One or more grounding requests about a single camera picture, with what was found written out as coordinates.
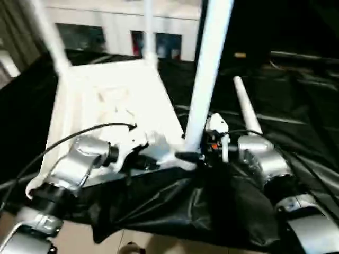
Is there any red bottle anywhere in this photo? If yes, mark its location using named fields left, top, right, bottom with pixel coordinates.
left=132, top=33, right=142, bottom=57

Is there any black mat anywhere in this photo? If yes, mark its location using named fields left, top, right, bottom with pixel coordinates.
left=0, top=50, right=339, bottom=249

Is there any grey curtain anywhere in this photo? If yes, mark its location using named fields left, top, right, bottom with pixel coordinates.
left=0, top=0, right=48, bottom=77

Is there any white cabinet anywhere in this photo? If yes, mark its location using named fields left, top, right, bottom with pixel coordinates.
left=41, top=0, right=203, bottom=61

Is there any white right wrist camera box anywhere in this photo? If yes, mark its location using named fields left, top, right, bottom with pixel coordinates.
left=203, top=112, right=230, bottom=162

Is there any white plastic table top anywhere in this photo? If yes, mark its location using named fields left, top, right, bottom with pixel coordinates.
left=25, top=57, right=198, bottom=197

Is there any silver metal rail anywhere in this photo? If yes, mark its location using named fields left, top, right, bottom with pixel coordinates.
left=270, top=49, right=339, bottom=61

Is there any white plastic table leg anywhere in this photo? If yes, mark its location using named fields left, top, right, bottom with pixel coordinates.
left=233, top=76, right=264, bottom=137
left=141, top=0, right=159, bottom=68
left=182, top=0, right=235, bottom=155
left=25, top=0, right=73, bottom=76

